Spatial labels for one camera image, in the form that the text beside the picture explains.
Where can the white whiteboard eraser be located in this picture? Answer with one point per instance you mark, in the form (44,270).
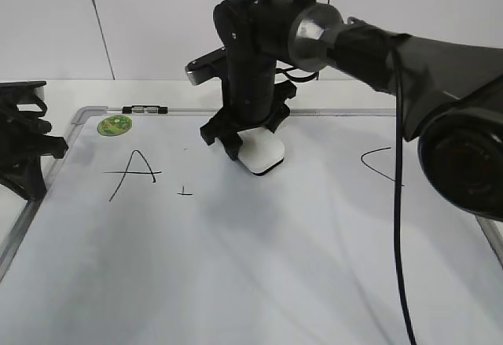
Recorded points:
(261,150)

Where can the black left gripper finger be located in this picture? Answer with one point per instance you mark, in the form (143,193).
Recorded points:
(53,146)

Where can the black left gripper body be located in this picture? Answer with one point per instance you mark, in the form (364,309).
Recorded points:
(24,132)

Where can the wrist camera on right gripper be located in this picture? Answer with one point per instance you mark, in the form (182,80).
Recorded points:
(209,66)

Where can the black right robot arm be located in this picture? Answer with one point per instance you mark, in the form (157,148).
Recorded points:
(449,95)

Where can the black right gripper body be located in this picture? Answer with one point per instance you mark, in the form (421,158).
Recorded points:
(250,96)

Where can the round green sticker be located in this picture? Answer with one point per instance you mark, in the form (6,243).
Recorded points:
(114,126)

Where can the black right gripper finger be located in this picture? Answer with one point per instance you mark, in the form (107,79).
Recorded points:
(231,142)
(277,118)

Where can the white aluminium-framed whiteboard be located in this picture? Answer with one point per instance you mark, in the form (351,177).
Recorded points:
(153,237)

